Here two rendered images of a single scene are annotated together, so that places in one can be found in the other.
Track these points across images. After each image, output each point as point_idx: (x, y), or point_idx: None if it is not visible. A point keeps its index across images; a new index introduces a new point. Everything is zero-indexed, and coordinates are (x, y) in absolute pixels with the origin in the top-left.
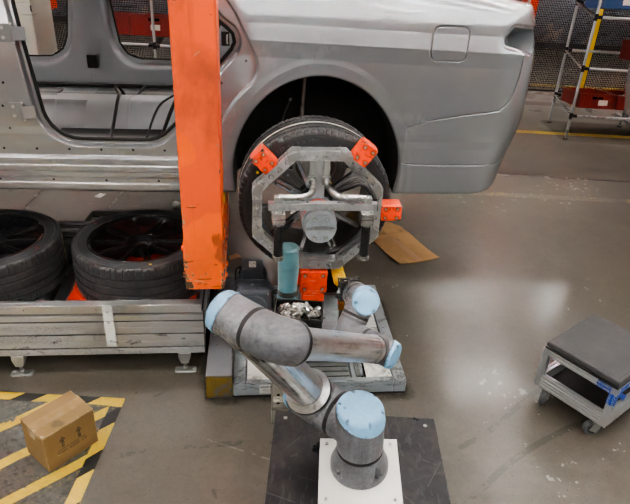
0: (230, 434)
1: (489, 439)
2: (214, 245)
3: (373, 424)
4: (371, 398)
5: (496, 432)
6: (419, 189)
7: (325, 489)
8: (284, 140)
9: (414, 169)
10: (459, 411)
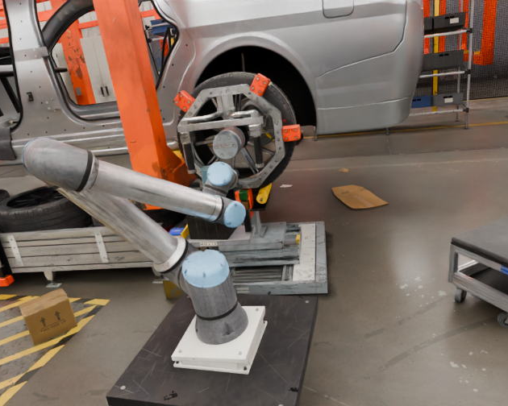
0: None
1: (397, 330)
2: (155, 171)
3: (207, 273)
4: (216, 254)
5: (405, 325)
6: (336, 129)
7: (184, 344)
8: (200, 86)
9: (329, 112)
10: (374, 308)
